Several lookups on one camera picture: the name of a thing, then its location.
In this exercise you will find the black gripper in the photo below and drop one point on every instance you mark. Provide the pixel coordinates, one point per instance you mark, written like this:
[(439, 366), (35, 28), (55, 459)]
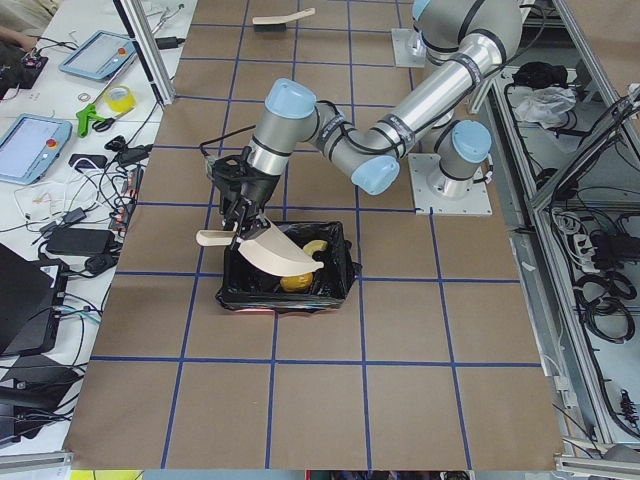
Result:
[(257, 189)]

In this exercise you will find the beige plastic dustpan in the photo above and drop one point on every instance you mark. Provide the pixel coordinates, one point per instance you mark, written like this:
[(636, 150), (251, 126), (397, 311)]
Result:
[(270, 251)]

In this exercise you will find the toy potato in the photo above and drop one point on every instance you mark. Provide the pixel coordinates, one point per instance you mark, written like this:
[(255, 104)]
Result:
[(297, 283)]

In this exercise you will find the beige hand brush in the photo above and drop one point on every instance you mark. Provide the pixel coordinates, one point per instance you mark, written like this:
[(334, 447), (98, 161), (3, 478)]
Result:
[(274, 24)]

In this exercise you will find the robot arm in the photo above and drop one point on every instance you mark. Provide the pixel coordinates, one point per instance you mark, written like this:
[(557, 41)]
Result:
[(465, 42)]

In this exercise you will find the black trash bin bag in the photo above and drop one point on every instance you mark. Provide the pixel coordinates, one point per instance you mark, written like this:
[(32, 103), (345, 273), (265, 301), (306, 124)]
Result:
[(245, 287)]

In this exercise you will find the yellow tape roll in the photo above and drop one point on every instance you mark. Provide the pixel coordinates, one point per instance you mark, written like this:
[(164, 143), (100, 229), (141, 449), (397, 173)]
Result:
[(120, 99)]

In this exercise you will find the black power adapter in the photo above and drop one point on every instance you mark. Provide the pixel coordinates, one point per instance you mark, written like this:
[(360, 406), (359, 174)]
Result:
[(80, 242)]

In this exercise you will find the far teach pendant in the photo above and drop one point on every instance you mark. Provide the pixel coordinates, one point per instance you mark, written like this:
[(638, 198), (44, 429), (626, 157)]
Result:
[(99, 57)]

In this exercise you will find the teach pendant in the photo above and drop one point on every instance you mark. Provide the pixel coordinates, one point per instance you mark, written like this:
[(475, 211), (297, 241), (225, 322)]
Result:
[(30, 146), (99, 57)]

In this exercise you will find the near teach pendant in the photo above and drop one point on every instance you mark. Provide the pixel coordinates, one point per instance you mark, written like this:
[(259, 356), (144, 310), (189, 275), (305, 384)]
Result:
[(30, 146)]

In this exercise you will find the aluminium frame post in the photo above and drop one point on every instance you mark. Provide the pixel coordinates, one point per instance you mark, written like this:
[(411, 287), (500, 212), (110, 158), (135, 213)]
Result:
[(137, 27)]

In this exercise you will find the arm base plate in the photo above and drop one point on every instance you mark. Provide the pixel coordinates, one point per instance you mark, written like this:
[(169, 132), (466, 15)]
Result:
[(435, 193), (409, 50)]

